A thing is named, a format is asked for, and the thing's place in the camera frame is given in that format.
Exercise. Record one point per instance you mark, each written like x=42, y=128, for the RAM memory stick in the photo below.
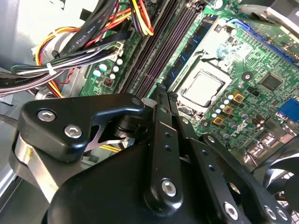
x=187, y=50

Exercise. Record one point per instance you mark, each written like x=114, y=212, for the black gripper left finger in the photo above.
x=58, y=112

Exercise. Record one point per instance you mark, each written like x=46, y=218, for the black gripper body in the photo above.
x=105, y=198

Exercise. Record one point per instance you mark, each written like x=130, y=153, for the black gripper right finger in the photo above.
x=210, y=168

